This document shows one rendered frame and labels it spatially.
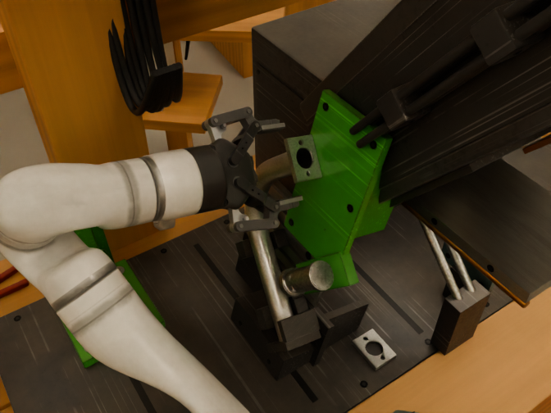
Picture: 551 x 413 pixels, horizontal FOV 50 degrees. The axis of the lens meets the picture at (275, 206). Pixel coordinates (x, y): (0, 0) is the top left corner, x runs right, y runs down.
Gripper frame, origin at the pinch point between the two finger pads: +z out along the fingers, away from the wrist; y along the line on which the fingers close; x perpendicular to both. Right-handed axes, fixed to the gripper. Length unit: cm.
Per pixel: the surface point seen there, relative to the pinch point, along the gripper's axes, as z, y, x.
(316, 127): 2.9, 3.4, -3.6
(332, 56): 12.7, 13.5, 1.1
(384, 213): 9.7, -9.0, -4.7
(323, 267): 1.5, -13.8, -0.4
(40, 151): 24, 45, 211
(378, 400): 8.8, -34.3, 4.1
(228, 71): 123, 71, 201
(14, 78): -22.8, 21.8, 28.2
